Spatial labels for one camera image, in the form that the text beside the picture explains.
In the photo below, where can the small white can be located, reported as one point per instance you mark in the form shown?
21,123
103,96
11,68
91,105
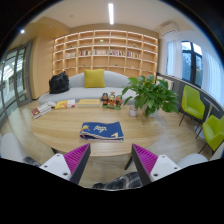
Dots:
133,111

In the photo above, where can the green leafy plant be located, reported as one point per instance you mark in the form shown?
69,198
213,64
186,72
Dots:
150,93

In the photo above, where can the three colourful figurines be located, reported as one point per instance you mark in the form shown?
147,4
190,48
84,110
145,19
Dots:
111,101

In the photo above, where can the yellow book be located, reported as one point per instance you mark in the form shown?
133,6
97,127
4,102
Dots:
61,105

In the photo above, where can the black bag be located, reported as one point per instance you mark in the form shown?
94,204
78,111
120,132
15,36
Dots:
59,83

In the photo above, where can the glass door with grey frame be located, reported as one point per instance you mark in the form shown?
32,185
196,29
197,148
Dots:
15,76

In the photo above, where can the yellow square cushion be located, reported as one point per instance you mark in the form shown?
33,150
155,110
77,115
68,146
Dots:
94,78

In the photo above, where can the white plant pot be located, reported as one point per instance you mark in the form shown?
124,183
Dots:
153,113

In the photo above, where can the white chair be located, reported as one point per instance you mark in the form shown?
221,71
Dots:
196,159
13,150

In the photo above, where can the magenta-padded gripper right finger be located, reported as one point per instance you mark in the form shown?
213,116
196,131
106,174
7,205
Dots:
162,165

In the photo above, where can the light grey curved sofa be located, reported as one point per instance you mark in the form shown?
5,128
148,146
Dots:
76,92

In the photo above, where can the long ceiling light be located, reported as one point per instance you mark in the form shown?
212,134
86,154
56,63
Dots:
110,13

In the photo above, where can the dark-framed window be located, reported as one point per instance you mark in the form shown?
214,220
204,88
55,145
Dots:
191,63

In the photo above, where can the wooden wall shelf unit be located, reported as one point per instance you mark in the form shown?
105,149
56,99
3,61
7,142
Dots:
106,48

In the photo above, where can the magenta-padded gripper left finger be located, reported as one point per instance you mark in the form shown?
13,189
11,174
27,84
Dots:
58,165

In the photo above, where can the white sheer curtain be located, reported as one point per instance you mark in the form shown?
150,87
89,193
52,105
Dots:
174,60

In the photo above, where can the white air conditioner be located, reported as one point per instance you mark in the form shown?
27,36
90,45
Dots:
170,29

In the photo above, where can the flat yellow box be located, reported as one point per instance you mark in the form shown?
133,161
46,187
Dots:
89,102

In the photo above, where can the blue animal-print towel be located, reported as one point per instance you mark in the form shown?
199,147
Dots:
101,130

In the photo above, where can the red and white magazine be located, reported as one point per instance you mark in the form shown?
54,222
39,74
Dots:
40,110

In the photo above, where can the small white pouch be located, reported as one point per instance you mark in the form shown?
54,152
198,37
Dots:
51,104

